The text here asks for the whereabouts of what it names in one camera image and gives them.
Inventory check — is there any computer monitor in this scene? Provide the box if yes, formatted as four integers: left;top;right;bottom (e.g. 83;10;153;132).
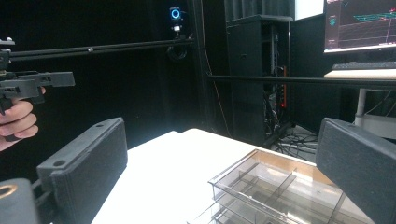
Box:
322;0;396;54

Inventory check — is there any long black metal crossbar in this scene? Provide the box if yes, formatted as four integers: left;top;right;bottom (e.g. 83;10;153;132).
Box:
8;37;195;62

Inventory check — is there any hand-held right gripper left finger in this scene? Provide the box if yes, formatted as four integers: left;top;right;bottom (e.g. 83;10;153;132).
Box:
36;117;129;224

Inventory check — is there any white desk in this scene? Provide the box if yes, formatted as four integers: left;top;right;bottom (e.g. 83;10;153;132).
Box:
323;68;396;140

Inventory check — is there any camera with blue ring light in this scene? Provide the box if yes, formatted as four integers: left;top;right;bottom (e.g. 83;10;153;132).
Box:
168;6;185;34

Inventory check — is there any black equipment cabinet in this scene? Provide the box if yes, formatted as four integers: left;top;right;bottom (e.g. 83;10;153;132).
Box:
224;14;294;147

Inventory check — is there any coiled black cable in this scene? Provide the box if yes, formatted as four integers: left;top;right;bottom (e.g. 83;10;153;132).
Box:
165;46;189;63

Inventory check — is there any clear plastic compartment organizer box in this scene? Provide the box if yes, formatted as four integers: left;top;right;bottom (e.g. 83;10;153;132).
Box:
186;148;376;224

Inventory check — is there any tangle of floor cables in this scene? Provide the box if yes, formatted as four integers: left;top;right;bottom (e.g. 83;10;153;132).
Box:
264;122;319;157

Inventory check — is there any black vertical stand pole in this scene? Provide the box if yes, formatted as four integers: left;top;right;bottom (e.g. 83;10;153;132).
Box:
190;0;210;132

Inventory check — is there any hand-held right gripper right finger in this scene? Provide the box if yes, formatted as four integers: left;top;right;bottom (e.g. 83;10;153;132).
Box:
315;117;396;224

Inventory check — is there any thin orange cable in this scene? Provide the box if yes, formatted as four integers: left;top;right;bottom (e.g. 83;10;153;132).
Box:
200;0;233;136

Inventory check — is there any orange power strip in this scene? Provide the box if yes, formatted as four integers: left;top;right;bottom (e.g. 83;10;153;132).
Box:
281;64;288;109

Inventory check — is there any white wall panel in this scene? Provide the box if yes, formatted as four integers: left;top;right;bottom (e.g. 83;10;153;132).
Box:
293;0;325;21

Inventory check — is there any black keyboard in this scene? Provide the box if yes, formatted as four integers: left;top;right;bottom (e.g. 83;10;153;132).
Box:
331;61;396;71

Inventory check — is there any black metal rail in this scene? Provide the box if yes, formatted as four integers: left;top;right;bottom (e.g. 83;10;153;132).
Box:
207;74;396;91

